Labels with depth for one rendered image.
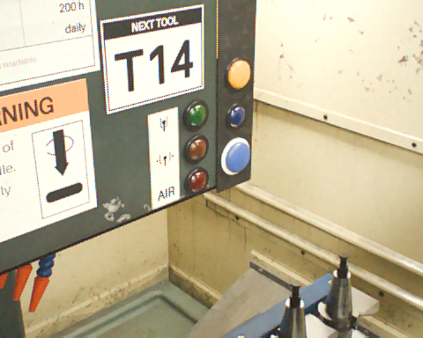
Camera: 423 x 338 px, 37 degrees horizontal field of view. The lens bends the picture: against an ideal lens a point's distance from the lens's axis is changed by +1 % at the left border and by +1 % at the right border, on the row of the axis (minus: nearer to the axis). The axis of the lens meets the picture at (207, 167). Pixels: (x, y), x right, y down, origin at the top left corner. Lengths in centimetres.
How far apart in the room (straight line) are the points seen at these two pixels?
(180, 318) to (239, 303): 36
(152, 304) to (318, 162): 85
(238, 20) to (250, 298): 125
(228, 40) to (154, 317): 158
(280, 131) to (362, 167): 24
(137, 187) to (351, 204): 100
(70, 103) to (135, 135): 7
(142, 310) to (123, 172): 159
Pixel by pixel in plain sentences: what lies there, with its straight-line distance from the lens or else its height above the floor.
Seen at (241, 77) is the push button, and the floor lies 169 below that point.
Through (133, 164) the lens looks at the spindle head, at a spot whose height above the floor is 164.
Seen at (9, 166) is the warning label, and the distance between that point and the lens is 46.
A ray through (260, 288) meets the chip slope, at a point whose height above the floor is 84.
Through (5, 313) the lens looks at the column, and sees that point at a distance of 140.
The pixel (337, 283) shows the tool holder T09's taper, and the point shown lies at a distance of 100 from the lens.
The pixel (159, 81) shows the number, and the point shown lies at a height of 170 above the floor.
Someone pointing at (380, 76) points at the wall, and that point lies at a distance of 134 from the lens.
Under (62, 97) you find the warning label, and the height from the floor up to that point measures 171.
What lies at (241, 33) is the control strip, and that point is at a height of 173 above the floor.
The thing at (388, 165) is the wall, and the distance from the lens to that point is 139.
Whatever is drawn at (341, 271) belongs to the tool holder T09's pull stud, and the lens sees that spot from 100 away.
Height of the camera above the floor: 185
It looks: 25 degrees down
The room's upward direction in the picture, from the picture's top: straight up
